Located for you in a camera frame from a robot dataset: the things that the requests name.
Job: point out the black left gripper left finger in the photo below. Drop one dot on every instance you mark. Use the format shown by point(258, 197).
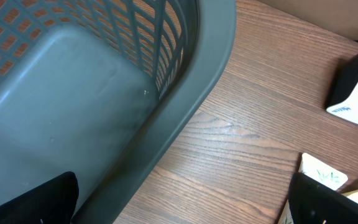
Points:
point(52, 202)

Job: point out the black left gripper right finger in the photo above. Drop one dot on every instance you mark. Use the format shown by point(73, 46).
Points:
point(311, 202)

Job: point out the white bamboo print tube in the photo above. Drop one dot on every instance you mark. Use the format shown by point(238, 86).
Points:
point(319, 171)

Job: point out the white barcode scanner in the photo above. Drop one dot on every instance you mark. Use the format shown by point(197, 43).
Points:
point(357, 90)

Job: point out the grey plastic shopping basket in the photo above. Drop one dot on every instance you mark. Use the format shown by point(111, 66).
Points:
point(102, 89)

